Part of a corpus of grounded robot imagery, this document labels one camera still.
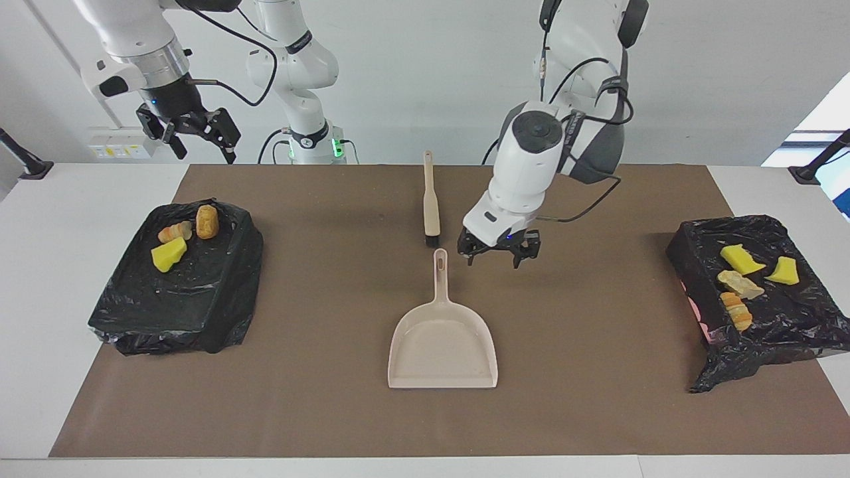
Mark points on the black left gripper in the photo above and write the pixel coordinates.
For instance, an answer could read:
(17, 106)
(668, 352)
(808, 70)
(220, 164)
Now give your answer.
(501, 239)

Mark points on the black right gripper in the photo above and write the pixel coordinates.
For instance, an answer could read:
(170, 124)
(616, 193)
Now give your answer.
(176, 103)

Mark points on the beige hand brush black bristles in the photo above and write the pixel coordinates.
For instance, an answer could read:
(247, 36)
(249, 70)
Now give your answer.
(431, 206)

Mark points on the brown bread roll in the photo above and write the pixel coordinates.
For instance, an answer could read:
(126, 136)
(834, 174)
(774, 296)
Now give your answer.
(207, 221)

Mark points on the orange striped bread piece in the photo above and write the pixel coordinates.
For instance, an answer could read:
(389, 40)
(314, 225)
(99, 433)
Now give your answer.
(175, 232)

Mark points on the beige plastic dustpan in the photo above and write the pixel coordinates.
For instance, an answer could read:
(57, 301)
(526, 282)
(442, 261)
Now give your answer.
(441, 352)

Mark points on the large yellow sponge chunk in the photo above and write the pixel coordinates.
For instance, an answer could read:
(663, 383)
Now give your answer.
(169, 254)

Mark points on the striped croissant piece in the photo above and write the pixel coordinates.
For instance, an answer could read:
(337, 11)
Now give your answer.
(737, 311)
(738, 284)

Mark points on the yellow sponge piece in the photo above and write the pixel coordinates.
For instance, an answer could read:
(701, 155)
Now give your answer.
(742, 259)
(785, 271)

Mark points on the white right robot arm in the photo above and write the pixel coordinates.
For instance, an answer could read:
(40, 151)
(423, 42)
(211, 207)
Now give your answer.
(302, 66)

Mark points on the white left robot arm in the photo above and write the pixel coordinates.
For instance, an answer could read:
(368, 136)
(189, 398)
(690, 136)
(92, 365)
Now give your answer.
(531, 172)

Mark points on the black bag lined pink bin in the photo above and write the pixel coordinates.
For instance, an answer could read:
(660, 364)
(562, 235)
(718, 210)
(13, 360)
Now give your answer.
(783, 318)

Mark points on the black clamp stand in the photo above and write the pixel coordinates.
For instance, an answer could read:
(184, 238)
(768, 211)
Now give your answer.
(20, 158)
(820, 162)

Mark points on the brown table mat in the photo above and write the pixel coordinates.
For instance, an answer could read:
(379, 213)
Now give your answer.
(597, 411)

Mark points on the white wall power socket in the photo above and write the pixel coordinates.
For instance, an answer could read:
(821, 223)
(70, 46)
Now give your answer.
(119, 143)

